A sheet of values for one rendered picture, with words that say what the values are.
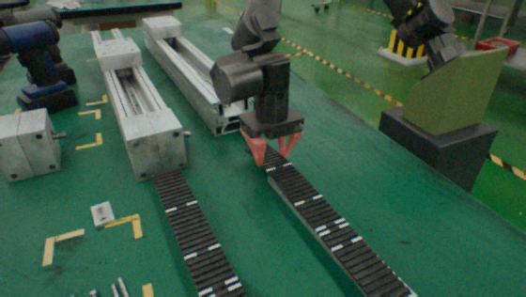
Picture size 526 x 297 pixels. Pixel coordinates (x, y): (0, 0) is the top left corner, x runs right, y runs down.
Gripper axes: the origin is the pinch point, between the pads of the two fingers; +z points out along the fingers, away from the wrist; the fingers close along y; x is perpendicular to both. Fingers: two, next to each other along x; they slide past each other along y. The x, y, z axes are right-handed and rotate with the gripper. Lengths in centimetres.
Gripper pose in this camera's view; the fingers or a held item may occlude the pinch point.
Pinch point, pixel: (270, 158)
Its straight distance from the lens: 64.6
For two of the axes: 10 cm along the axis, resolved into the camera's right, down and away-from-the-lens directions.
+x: 4.7, 4.8, -7.4
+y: -8.8, 2.5, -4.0
